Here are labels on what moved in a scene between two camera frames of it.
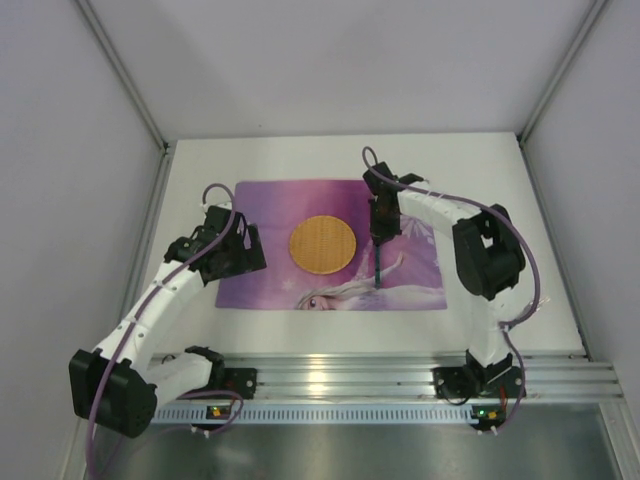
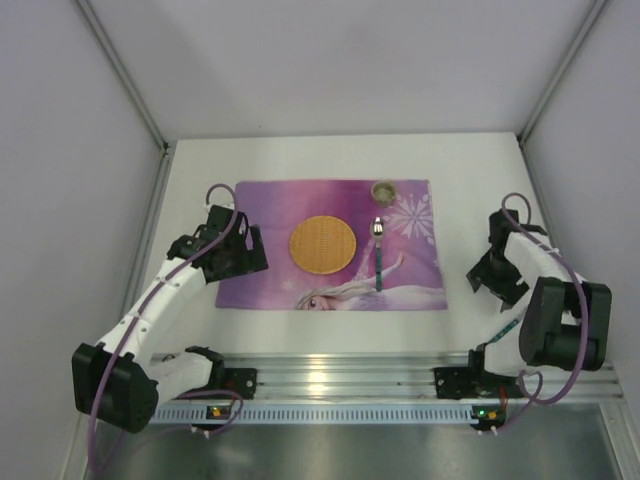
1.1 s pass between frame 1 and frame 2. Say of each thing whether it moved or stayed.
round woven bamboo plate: stayed
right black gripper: moved
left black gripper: stayed
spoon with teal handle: stayed
